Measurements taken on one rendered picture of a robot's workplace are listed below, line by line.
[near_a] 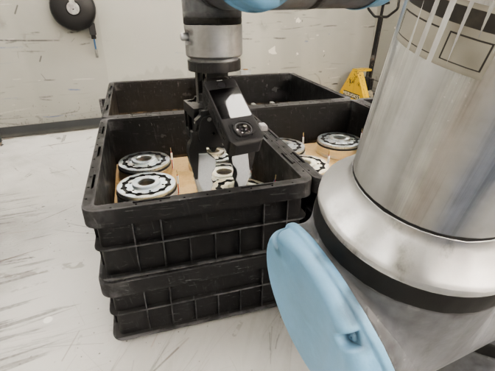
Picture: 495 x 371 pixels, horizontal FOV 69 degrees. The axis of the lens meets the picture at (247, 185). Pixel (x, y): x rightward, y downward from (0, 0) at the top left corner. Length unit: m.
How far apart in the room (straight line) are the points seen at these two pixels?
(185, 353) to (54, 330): 0.21
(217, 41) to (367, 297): 0.36
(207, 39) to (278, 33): 3.92
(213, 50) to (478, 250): 0.37
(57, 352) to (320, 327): 0.47
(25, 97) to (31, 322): 3.44
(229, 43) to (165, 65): 3.53
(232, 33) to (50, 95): 3.58
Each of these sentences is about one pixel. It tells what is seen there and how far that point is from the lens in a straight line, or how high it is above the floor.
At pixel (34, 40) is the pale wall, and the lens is 3.94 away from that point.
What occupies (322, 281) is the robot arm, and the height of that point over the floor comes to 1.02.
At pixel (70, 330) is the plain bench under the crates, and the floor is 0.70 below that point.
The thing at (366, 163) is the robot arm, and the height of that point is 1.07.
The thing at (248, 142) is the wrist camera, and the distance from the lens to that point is 0.43.
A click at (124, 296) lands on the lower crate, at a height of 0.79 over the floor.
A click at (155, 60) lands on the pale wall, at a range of 3.98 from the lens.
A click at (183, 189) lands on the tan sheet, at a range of 0.69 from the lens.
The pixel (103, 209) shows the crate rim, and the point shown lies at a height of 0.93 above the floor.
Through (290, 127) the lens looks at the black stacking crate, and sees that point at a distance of 0.89.
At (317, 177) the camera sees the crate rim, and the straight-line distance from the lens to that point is 0.51.
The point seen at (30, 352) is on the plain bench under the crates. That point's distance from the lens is 0.65.
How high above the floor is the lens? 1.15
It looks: 27 degrees down
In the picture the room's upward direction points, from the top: straight up
